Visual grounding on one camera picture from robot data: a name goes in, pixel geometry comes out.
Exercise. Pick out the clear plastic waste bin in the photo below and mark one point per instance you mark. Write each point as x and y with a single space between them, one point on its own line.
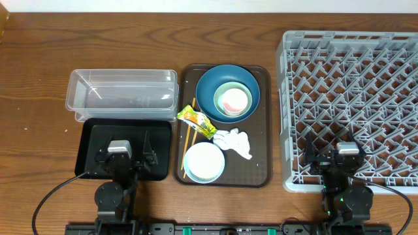
123 94

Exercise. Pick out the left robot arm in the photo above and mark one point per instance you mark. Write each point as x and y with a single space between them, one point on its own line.
115 199

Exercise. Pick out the mint green small bowl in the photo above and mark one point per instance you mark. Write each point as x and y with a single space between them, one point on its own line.
223 88

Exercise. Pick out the white paper napkin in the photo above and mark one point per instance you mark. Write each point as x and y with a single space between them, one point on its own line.
235 140

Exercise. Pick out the wooden chopstick right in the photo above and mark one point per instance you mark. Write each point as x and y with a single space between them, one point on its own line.
192 143

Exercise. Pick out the green yellow snack wrapper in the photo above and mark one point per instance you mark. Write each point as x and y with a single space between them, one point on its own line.
197 120

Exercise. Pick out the large dark blue bowl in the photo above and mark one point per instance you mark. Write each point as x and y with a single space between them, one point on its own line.
212 79

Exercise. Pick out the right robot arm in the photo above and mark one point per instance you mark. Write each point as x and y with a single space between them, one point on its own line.
348 206

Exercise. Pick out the wooden chopstick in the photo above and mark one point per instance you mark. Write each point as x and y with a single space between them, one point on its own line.
187 136
192 143

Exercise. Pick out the light blue small bowl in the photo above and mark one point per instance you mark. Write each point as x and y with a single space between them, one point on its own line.
204 162

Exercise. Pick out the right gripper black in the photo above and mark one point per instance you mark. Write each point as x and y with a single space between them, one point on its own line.
321 162

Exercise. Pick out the grey plastic dishwasher rack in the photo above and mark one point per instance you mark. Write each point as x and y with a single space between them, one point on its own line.
339 84

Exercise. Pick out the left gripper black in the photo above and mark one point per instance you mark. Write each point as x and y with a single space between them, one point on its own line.
151 158

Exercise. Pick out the pink plastic cup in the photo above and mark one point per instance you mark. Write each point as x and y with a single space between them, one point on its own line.
234 102

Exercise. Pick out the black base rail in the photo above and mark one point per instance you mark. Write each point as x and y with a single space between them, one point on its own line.
170 229

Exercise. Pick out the black plastic tray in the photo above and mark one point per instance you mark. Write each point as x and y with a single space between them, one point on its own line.
96 130

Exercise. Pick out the wooden chopstick left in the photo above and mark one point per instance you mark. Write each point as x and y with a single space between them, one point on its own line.
187 136

